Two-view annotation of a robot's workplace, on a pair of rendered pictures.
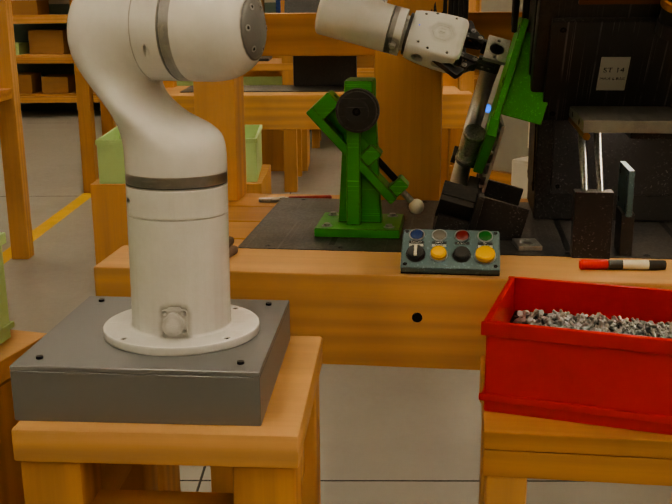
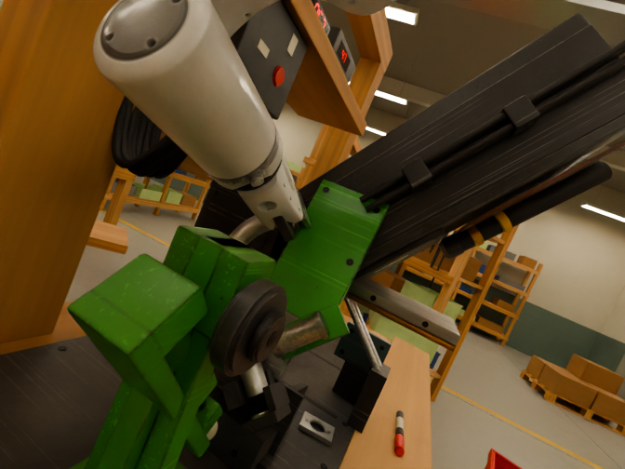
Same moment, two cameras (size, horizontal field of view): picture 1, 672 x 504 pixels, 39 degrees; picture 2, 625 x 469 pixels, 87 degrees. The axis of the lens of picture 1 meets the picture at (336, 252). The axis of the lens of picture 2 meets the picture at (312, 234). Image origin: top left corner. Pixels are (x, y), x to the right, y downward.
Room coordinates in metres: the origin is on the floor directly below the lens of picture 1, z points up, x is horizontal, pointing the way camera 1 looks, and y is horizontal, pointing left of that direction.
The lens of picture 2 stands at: (1.58, 0.20, 1.22)
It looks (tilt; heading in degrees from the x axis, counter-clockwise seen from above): 4 degrees down; 282
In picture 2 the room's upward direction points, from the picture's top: 23 degrees clockwise
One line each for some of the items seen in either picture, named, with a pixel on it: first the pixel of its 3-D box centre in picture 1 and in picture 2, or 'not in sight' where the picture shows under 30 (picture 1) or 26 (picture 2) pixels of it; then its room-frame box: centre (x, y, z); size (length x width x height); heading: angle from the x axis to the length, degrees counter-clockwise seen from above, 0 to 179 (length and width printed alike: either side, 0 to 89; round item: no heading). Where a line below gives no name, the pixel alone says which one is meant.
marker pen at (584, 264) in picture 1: (622, 264); (399, 431); (1.42, -0.44, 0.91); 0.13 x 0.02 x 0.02; 87
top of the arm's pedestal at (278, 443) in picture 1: (185, 391); not in sight; (1.12, 0.19, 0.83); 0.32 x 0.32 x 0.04; 86
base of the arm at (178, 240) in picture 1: (179, 257); not in sight; (1.12, 0.19, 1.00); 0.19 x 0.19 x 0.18
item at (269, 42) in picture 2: not in sight; (246, 50); (1.93, -0.32, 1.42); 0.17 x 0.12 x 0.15; 83
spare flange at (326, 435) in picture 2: (526, 244); (316, 427); (1.56, -0.32, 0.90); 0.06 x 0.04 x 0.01; 1
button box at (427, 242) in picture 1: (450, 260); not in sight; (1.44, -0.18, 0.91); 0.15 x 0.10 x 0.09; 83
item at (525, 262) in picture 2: not in sight; (457, 276); (-0.46, -8.89, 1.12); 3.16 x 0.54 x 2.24; 179
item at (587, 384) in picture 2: not in sight; (578, 383); (-2.08, -5.83, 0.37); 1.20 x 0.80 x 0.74; 7
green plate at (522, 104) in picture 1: (524, 79); (330, 251); (1.65, -0.32, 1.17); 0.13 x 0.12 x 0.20; 83
